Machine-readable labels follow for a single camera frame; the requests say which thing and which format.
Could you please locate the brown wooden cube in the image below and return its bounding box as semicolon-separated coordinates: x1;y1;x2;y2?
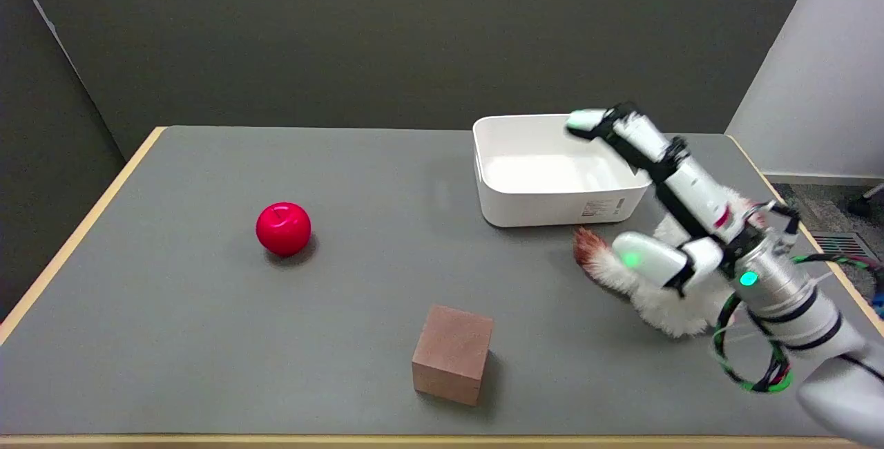
412;305;495;407

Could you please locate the white fluffy plush cat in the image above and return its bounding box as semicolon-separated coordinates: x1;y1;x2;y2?
573;188;771;338

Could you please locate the floor vent grille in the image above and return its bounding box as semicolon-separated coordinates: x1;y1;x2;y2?
809;231;881;263

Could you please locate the red apple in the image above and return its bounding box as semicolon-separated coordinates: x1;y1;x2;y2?
256;202;312;258

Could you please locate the chair caster leg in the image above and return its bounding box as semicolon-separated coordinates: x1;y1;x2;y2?
847;183;884;218

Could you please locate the black green sleeved cable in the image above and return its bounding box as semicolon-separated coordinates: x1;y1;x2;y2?
711;253;884;394

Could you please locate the white plastic bin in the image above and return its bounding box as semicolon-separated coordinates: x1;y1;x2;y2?
472;114;654;229

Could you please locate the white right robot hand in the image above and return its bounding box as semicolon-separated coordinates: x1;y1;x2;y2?
565;102;800;296

